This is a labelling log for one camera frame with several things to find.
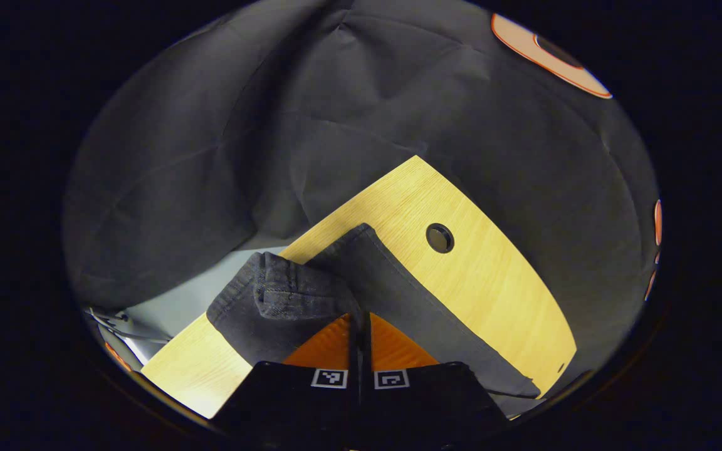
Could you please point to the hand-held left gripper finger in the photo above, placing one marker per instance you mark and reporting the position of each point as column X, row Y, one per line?
column 367, row 401
column 354, row 401

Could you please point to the black backdrop cloth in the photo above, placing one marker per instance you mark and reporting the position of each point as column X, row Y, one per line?
column 336, row 94

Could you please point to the dark grey jeans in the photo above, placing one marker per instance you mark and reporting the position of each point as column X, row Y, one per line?
column 286, row 300

